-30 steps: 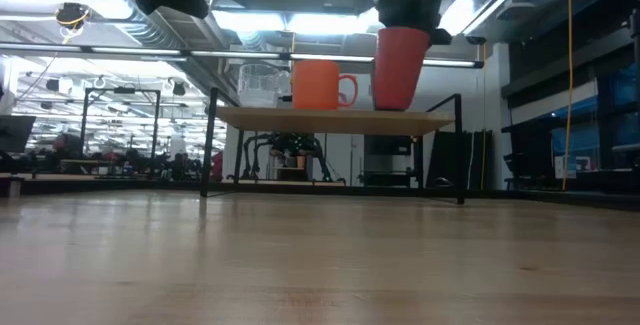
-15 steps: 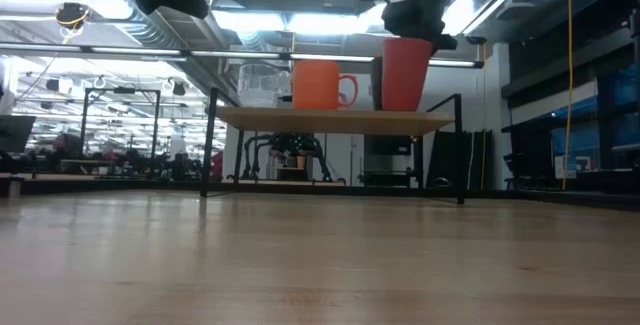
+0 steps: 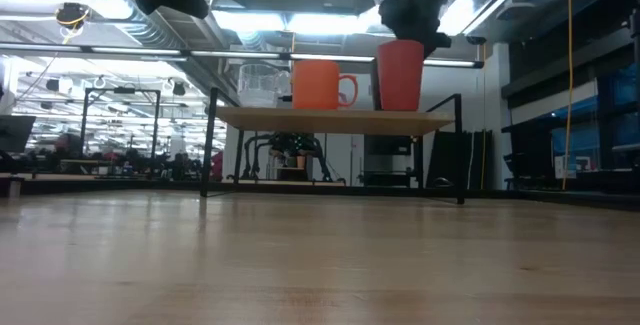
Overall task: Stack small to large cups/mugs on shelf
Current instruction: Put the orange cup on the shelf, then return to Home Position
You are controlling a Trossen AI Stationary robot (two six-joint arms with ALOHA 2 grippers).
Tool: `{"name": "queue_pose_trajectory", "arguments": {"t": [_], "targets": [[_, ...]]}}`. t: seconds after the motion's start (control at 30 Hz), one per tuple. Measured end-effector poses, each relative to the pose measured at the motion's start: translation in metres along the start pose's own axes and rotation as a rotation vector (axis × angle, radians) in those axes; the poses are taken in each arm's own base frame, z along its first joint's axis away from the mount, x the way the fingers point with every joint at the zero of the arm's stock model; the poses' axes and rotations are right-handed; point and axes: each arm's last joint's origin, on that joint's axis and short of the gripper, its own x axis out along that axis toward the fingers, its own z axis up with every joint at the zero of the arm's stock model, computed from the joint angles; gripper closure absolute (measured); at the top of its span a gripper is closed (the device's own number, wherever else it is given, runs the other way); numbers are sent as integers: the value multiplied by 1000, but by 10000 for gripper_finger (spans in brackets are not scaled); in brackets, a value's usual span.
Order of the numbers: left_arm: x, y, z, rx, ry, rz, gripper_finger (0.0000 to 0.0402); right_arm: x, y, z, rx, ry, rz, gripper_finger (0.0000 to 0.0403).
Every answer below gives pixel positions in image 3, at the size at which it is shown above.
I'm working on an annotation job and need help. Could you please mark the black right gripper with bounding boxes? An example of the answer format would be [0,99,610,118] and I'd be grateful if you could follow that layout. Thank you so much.
[352,0,454,59]

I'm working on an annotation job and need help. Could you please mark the red plastic tumbler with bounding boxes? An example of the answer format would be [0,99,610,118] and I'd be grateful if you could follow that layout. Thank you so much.
[376,39,426,113]

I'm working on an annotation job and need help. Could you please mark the orange plastic mug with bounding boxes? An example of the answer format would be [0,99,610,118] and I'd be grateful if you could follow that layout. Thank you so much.
[291,59,359,111]

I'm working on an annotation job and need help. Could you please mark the clear glass mug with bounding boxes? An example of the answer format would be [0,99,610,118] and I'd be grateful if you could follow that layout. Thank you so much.
[236,63,293,109]

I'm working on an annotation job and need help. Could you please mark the wooden shelf with black legs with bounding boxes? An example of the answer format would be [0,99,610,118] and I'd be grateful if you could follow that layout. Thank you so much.
[199,87,466,206]

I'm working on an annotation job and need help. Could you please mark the grey overhead bar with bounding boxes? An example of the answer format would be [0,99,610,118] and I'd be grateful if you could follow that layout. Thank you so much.
[0,42,485,69]

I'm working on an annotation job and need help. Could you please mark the black leaning panels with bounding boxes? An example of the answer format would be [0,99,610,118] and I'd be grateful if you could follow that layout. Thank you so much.
[429,129,494,191]

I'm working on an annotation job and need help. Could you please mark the black background robot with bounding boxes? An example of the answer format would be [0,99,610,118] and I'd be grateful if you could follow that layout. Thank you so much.
[242,132,334,182]

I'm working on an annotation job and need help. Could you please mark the dark background monitor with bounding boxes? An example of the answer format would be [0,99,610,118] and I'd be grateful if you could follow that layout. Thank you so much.
[0,114,37,154]

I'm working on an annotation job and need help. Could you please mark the silver ceiling duct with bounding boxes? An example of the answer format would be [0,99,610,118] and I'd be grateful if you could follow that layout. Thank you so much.
[44,0,241,51]

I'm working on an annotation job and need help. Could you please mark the long hanging yellow cable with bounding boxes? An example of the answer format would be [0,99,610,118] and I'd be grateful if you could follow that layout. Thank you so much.
[561,0,575,191]

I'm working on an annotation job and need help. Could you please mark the black background frame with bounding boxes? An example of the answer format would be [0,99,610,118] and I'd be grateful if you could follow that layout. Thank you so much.
[81,87,162,166]

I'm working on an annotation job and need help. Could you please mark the black aluminium table frame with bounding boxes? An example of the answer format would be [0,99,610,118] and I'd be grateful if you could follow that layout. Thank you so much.
[0,177,640,211]

